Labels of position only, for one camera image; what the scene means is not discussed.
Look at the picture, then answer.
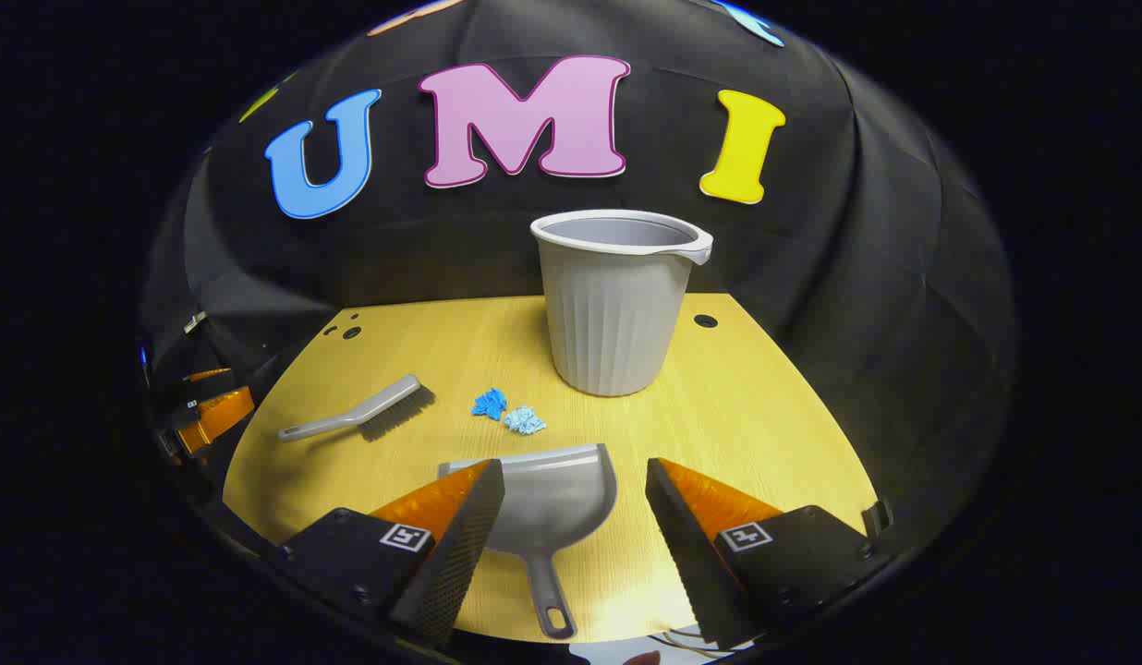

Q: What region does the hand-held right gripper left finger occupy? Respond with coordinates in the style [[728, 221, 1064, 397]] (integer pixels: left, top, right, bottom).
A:
[[271, 459, 506, 647]]

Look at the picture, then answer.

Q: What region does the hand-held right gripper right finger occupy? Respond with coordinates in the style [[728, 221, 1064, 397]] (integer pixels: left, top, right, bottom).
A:
[[645, 457, 877, 650]]

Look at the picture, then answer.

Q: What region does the grey plastic dustpan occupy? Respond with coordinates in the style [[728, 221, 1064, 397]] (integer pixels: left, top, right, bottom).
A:
[[439, 443, 619, 640]]

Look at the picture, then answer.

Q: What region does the small grey broom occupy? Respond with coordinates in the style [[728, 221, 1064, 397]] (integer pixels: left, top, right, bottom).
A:
[[277, 374, 435, 443]]

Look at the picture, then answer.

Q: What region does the grey ribbed garbage bin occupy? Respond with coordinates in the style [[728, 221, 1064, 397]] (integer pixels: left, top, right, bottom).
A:
[[530, 210, 714, 398]]

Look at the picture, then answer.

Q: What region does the wooden desktop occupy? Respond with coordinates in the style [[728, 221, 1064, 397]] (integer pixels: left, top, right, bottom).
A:
[[222, 294, 879, 645]]

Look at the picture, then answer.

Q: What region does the thin dark cable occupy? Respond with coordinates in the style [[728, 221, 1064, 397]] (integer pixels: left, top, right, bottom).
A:
[[659, 628, 747, 659]]

